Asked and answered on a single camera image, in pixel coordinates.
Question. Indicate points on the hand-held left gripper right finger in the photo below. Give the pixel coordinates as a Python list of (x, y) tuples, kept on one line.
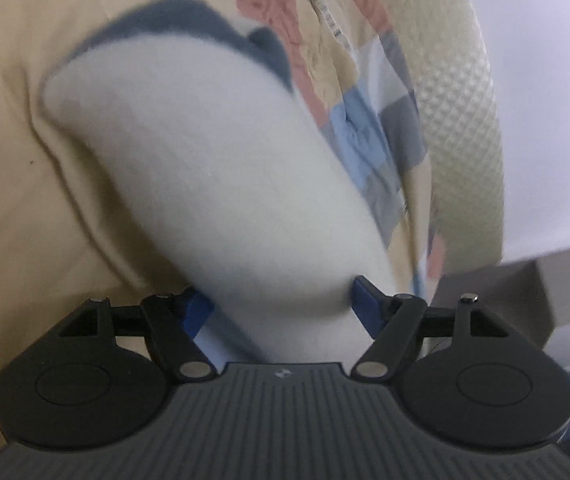
[(366, 306)]

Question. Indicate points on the white fleece garment grey trim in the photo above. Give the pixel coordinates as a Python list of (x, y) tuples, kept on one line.
[(205, 170)]

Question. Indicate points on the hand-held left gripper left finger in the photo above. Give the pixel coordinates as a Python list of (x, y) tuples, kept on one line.
[(195, 310)]

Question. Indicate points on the grey cabinet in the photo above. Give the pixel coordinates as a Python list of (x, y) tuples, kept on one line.
[(505, 295)]

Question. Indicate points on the cream quilted headboard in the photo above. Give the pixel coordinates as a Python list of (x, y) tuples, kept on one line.
[(457, 110)]

